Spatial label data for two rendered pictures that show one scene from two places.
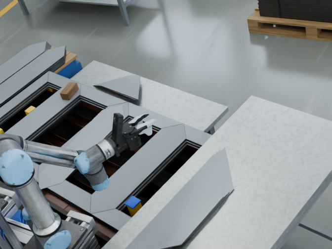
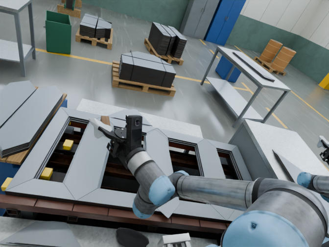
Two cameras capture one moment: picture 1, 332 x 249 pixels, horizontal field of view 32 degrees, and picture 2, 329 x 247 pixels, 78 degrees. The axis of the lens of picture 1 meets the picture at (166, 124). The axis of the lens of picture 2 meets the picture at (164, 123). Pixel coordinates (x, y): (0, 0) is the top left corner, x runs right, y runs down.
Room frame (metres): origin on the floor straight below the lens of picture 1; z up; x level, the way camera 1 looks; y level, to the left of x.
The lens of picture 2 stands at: (2.23, 1.42, 1.92)
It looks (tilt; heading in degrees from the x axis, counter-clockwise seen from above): 36 degrees down; 293
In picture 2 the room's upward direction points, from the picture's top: 22 degrees clockwise
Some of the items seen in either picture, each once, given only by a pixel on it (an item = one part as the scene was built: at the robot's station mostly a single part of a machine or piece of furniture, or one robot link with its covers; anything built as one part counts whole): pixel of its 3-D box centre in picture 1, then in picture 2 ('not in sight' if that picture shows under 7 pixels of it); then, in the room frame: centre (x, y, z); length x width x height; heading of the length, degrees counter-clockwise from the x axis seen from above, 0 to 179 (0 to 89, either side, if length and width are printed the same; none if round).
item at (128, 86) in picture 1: (124, 84); (129, 115); (3.12, 0.19, 0.77); 0.45 x 0.20 x 0.04; 38
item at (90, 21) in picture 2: not in sight; (96, 29); (6.47, -2.24, 0.18); 1.20 x 0.80 x 0.37; 137
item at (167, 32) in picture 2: not in sight; (165, 42); (5.23, -3.54, 0.32); 1.20 x 0.80 x 0.65; 145
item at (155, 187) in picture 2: not in sight; (154, 183); (2.34, 1.06, 1.43); 0.11 x 0.08 x 0.09; 165
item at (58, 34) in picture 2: not in sight; (57, 32); (6.10, -0.97, 0.29); 0.61 x 0.46 x 0.57; 149
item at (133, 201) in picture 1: (133, 203); not in sight; (1.96, 0.26, 0.88); 0.06 x 0.06 x 0.02; 38
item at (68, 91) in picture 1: (69, 91); (105, 123); (3.07, 0.53, 0.88); 0.12 x 0.06 x 0.05; 144
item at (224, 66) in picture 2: not in sight; (229, 67); (3.52, -4.46, 0.29); 0.61 x 0.43 x 0.57; 139
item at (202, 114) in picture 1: (142, 94); (143, 122); (3.00, 0.09, 0.73); 1.20 x 0.26 x 0.03; 38
